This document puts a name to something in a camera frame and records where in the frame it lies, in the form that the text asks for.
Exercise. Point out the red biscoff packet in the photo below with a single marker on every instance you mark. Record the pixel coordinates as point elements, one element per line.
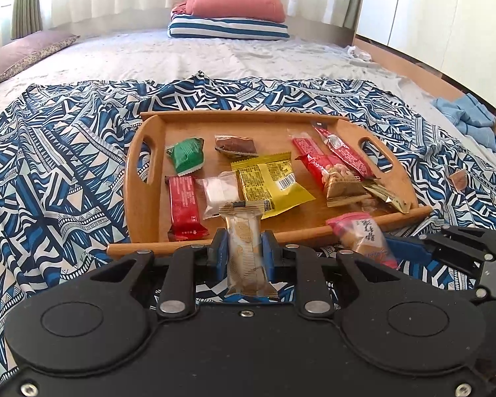
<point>306,145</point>

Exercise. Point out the long red stick packet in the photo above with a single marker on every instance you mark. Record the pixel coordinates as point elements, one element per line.
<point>344,152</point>

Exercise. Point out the red nut snack bag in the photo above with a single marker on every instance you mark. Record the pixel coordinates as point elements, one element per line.
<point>338,183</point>

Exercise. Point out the green snack packet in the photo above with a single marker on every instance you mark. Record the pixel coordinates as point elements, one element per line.
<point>187,156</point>

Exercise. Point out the purple pillow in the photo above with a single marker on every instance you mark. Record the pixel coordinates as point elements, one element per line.
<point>21,54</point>

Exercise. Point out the brown chocolate snack packet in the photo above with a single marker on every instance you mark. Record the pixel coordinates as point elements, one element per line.
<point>235,147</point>

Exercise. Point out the red pillow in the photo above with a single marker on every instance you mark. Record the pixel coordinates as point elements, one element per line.
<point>266,10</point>

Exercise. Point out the light blue cloth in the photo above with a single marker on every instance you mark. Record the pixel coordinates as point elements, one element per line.
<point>471,118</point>

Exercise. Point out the red wafer bar packet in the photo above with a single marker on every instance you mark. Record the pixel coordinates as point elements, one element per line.
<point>184,210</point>

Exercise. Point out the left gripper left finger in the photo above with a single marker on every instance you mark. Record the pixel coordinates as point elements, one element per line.
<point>190,266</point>

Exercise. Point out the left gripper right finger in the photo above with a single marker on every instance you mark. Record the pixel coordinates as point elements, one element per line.
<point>299,265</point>

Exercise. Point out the gold beige snack packet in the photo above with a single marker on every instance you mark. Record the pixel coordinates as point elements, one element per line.
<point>385,195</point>

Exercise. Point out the brown wrapper scrap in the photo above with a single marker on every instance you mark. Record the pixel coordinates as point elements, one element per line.
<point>459,180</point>

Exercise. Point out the white clear snack packet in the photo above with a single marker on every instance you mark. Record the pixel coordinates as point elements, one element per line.
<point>218,191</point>

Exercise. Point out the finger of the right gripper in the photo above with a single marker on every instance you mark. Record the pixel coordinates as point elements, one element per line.
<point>409,249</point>

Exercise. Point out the blue striped pillow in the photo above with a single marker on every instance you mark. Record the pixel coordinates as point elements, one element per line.
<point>194,27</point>

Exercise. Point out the blue patterned cloth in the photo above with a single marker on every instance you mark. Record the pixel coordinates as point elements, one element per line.
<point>63,149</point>

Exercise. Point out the beige biscuit snack packet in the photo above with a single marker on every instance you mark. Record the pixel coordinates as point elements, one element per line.
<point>246,273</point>

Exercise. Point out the yellow snack packet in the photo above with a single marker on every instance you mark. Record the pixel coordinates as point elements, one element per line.
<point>271,180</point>

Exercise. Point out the wooden serving tray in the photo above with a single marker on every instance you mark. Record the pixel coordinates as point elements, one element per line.
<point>300,169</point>

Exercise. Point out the pink snack packet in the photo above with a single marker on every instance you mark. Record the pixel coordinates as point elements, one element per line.
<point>358,231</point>

